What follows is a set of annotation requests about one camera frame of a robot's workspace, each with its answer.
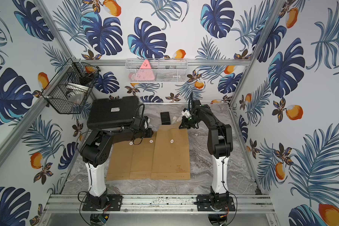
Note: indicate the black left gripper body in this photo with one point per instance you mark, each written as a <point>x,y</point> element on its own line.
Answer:
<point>146,133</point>

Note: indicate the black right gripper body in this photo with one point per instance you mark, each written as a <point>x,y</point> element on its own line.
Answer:
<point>189,122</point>

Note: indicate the brown kraft file bag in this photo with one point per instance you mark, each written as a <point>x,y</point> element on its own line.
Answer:
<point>171,158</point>
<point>120,161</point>
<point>142,158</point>

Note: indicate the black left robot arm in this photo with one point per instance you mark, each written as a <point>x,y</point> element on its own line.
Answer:
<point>96,151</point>

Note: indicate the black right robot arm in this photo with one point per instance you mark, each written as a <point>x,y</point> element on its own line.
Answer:
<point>219,141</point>

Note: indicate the white cotton work glove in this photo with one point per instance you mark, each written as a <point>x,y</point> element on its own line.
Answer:
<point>176,119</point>

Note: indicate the small black box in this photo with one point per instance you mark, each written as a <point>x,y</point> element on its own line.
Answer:
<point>165,118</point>

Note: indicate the black plastic tool case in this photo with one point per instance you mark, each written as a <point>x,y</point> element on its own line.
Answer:
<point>112,113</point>

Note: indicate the pink triangle item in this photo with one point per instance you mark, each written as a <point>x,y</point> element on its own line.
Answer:
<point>145,72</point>

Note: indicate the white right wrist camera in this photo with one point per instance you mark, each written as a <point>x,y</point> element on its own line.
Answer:
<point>186,113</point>

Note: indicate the clear white mesh wall basket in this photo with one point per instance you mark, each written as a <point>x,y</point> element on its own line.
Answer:
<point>166,70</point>

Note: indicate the black wire basket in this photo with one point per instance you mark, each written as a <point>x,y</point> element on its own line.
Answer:
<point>70,88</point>

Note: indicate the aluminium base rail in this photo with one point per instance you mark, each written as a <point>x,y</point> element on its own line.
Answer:
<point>167,204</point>

